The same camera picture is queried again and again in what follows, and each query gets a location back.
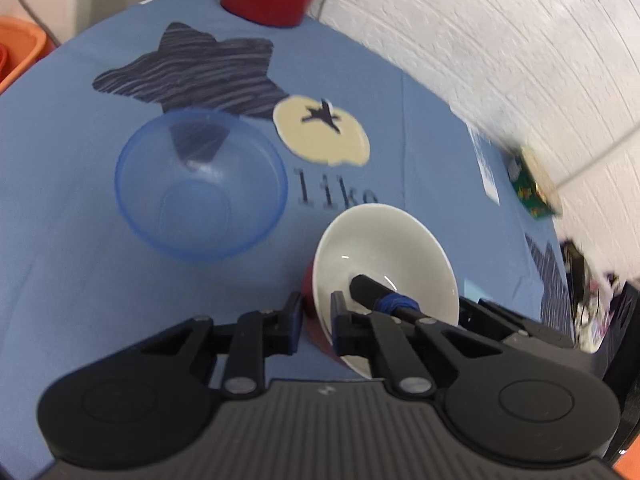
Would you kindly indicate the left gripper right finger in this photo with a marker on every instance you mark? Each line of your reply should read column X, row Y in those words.
column 377, row 338

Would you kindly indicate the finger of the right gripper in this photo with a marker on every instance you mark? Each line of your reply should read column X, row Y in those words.
column 378, row 298

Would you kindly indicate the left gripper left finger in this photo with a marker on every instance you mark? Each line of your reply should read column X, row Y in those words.
column 253, row 338

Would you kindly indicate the red ceramic bowl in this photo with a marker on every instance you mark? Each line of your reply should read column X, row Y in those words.
column 392, row 247

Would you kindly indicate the cluttered side table items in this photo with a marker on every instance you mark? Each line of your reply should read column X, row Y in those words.
column 601, row 302

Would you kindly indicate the green patterned bowl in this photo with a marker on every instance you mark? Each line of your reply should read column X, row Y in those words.
column 533, row 186

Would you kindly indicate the blue plastic bowl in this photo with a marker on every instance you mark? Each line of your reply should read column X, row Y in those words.
column 200, row 185

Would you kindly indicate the orange plastic basin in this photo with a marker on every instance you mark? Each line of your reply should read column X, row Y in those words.
column 23, row 44

